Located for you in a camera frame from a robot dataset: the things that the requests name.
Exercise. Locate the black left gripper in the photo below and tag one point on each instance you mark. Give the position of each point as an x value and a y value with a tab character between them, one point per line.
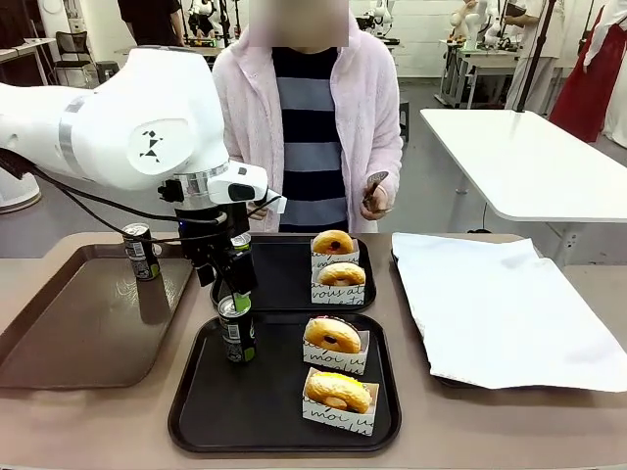
201	230

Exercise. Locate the plain glazed donut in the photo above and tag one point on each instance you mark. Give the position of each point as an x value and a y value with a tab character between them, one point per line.
325	242

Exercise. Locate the chocolate sprinkled donut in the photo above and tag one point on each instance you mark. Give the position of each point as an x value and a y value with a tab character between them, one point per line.
321	335

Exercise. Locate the red iced donut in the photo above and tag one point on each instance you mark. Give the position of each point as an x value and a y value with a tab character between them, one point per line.
343	271

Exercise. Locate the yellow iced donut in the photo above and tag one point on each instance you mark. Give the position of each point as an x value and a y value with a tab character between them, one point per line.
325	389

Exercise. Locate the metal tongs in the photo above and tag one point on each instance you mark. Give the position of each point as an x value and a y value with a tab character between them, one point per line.
374	188

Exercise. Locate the person's right forearm pink sleeve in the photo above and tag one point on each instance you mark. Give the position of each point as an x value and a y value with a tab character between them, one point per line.
235	142

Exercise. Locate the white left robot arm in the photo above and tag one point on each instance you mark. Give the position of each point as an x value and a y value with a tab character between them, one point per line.
122	122

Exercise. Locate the person's left forearm pink sleeve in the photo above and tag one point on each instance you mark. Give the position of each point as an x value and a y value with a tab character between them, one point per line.
387	147

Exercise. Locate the person's right hand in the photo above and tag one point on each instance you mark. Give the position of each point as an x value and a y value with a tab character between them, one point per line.
257	211

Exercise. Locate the person's left hand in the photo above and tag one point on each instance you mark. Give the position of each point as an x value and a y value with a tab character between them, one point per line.
376	205

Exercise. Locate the black square tray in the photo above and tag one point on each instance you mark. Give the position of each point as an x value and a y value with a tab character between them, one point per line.
269	401
284	274

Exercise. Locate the person in pink jacket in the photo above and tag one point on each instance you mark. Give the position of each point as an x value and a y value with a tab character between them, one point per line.
308	147

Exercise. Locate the brown plastic tray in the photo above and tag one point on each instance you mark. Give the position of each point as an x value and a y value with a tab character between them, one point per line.
73	333

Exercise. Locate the white round floor base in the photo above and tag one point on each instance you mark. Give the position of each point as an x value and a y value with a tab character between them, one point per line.
17	193

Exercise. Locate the grey plastic stool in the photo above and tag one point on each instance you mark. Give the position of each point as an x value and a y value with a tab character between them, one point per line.
108	71

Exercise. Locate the black tray under paper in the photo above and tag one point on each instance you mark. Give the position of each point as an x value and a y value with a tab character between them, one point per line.
455	383

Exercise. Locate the standing person in black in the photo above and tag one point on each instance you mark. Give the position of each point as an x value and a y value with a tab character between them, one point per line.
152	22

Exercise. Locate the black office chair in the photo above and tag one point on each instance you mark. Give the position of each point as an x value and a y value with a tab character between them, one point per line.
73	54

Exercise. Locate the white paper sheet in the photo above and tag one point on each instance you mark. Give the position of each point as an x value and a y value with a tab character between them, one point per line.
490	313

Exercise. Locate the white folding table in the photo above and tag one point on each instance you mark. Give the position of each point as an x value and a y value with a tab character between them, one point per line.
529	161

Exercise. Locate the grey background workbench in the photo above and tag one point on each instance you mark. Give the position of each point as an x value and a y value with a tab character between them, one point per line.
477	63

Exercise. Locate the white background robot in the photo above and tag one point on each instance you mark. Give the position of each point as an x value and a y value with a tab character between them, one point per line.
477	22

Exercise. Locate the person in white clothes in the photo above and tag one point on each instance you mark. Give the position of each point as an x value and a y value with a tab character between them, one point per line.
531	54

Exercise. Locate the black stand pole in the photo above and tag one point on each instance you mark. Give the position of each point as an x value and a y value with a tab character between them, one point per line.
536	59

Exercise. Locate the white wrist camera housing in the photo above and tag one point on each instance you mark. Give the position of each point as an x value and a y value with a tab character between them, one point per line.
237	183

